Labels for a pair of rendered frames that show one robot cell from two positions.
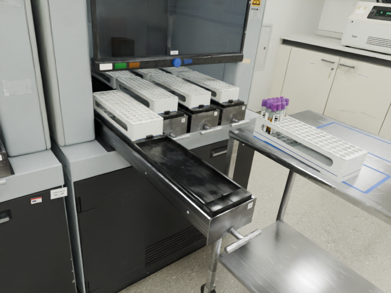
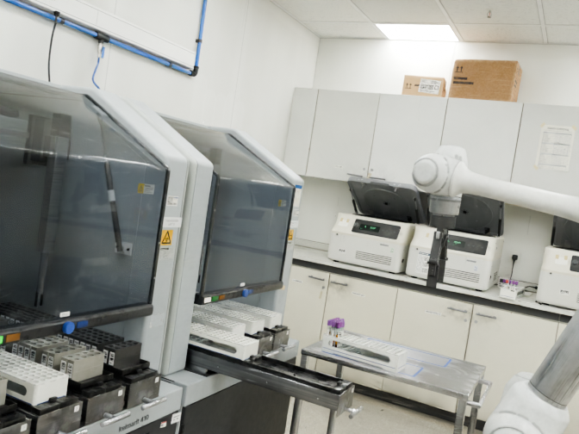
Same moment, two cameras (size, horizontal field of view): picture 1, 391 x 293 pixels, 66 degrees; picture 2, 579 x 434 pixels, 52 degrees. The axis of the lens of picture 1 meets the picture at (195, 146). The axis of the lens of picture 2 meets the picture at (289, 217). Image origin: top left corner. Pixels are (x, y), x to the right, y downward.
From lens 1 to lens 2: 1.38 m
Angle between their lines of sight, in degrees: 33
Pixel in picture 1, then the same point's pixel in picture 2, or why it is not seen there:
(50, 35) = (181, 277)
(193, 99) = (254, 325)
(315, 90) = (306, 314)
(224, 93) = (272, 319)
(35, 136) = (154, 365)
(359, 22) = (345, 236)
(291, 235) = not seen: outside the picture
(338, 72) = (331, 291)
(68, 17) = (191, 263)
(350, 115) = not seen: hidden behind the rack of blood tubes
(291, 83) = not seen: hidden behind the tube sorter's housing
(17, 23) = (168, 270)
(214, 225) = (340, 400)
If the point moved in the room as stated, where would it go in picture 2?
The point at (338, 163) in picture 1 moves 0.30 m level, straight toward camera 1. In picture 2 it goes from (394, 358) to (402, 387)
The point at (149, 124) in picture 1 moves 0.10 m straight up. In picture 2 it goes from (252, 345) to (257, 316)
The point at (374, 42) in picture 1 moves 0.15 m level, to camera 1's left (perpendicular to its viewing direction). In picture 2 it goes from (364, 257) to (345, 256)
